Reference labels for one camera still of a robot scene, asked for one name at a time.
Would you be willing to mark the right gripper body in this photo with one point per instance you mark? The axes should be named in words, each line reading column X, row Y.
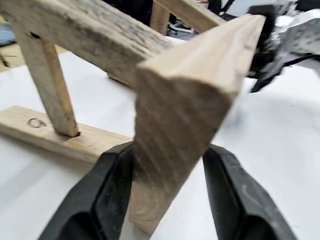
column 268, row 67

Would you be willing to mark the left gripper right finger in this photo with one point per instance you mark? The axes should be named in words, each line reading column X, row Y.
column 235, row 200

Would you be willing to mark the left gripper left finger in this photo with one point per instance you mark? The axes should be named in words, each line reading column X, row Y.
column 100, row 195

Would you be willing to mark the wooden leg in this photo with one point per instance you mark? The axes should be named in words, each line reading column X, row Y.
column 25, row 130

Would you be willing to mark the wooden cross bar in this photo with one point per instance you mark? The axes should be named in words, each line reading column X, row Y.
column 50, row 100

